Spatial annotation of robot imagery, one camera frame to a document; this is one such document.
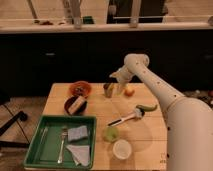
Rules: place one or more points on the dark brown bowl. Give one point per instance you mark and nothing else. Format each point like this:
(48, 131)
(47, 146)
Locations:
(70, 101)

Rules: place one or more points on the beige block in bowl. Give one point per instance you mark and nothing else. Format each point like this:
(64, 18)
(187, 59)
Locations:
(77, 104)

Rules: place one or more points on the orange bowl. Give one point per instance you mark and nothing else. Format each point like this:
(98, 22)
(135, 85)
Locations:
(80, 88)

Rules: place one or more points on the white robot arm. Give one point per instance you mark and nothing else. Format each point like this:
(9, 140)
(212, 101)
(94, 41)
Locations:
(189, 121)

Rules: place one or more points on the grey folded cloth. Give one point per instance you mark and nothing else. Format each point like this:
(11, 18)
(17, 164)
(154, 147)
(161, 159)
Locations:
(80, 154)

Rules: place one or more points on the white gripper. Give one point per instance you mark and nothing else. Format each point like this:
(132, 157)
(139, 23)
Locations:
(123, 76)

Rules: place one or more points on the silver fork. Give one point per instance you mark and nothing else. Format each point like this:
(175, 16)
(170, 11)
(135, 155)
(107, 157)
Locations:
(64, 133)

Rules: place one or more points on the green plastic tray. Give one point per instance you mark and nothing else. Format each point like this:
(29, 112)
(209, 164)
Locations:
(44, 148)

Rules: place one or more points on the blue sponge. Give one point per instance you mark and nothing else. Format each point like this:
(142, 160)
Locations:
(77, 133)

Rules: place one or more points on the metal cup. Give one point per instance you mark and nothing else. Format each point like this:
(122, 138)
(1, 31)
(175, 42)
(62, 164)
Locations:
(108, 95)

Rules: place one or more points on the orange fruit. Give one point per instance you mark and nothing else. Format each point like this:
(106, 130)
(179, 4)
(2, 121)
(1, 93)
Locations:
(129, 92)

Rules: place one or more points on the green plastic cup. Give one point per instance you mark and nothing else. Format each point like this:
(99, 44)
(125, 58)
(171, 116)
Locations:
(111, 134)

